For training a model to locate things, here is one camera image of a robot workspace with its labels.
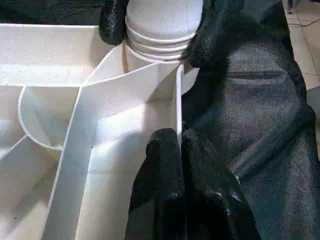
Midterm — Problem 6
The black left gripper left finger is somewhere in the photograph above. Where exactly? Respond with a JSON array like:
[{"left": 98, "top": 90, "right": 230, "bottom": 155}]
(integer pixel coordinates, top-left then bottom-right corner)
[{"left": 125, "top": 128, "right": 187, "bottom": 240}]

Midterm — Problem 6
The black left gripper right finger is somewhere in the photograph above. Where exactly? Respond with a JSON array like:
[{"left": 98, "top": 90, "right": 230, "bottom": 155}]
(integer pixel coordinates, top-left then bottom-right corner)
[{"left": 181, "top": 128, "right": 262, "bottom": 240}]

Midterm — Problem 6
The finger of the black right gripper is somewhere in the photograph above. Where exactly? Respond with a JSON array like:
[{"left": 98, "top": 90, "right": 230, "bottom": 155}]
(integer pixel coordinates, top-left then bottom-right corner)
[
  {"left": 188, "top": 0, "right": 246, "bottom": 69},
  {"left": 98, "top": 0, "right": 132, "bottom": 46}
]

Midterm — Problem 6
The white plastic table leg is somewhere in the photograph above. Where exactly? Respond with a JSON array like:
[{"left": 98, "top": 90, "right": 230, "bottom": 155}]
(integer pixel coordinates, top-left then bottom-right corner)
[{"left": 122, "top": 0, "right": 205, "bottom": 65}]

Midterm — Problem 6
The black plastic mat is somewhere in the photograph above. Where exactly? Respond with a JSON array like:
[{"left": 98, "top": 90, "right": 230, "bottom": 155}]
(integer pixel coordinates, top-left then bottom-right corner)
[{"left": 0, "top": 0, "right": 318, "bottom": 240}]

